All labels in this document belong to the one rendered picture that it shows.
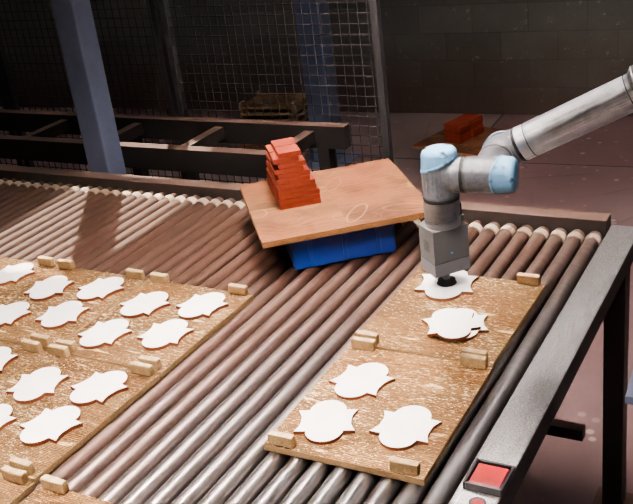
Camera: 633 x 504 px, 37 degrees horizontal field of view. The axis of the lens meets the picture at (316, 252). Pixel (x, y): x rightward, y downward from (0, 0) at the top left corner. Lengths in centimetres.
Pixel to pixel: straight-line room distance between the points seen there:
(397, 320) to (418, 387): 31
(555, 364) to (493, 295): 33
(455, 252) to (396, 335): 35
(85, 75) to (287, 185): 112
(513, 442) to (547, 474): 141
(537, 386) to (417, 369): 26
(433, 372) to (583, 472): 133
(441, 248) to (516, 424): 39
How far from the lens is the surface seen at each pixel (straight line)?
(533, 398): 205
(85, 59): 359
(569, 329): 229
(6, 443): 216
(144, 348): 237
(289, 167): 276
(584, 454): 342
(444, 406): 199
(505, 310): 234
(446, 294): 200
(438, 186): 192
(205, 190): 335
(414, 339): 223
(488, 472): 182
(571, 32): 680
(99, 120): 365
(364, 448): 189
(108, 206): 345
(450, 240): 198
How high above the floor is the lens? 205
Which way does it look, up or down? 24 degrees down
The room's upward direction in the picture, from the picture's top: 7 degrees counter-clockwise
